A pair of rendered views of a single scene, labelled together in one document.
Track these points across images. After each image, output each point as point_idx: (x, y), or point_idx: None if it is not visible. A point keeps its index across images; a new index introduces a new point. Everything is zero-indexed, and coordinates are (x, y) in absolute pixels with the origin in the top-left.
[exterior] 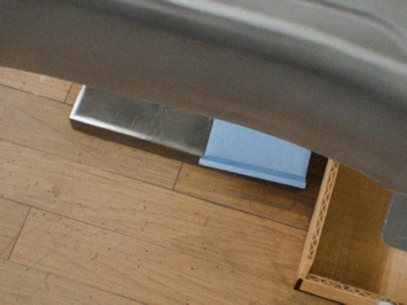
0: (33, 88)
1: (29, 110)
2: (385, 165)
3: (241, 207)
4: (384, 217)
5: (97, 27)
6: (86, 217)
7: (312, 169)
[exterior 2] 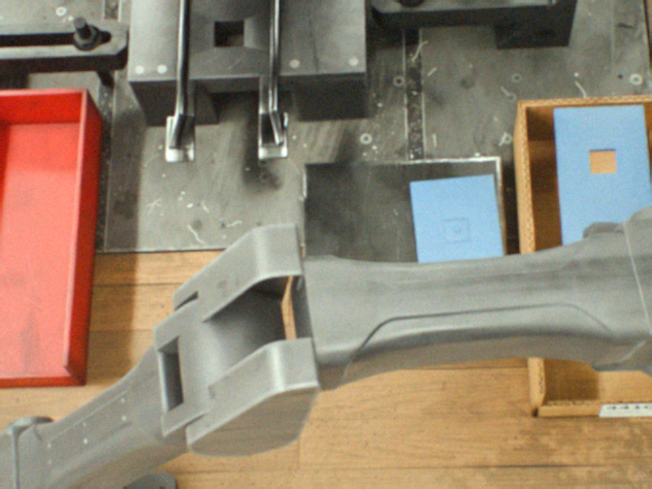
0: None
1: None
2: (588, 356)
3: (468, 365)
4: None
5: (451, 346)
6: (346, 414)
7: None
